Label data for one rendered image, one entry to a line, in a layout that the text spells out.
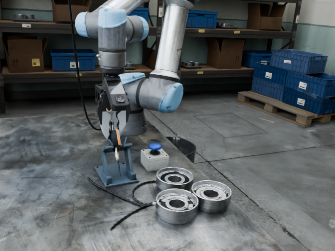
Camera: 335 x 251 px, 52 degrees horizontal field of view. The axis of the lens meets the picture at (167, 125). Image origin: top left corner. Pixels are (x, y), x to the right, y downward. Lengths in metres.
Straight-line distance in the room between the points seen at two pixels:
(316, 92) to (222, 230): 3.71
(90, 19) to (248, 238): 0.75
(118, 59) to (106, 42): 0.05
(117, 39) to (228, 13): 4.69
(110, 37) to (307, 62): 3.78
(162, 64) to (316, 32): 4.60
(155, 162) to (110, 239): 0.35
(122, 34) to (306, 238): 1.78
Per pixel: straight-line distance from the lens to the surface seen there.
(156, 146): 1.07
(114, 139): 1.00
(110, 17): 0.94
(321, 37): 5.66
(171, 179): 1.00
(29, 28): 4.13
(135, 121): 1.34
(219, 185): 0.97
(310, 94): 4.52
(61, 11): 4.20
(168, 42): 1.28
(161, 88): 1.25
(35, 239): 0.83
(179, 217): 0.83
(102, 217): 0.87
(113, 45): 0.94
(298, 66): 4.62
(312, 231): 2.44
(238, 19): 5.68
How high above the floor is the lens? 1.30
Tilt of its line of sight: 20 degrees down
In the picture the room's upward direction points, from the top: 4 degrees clockwise
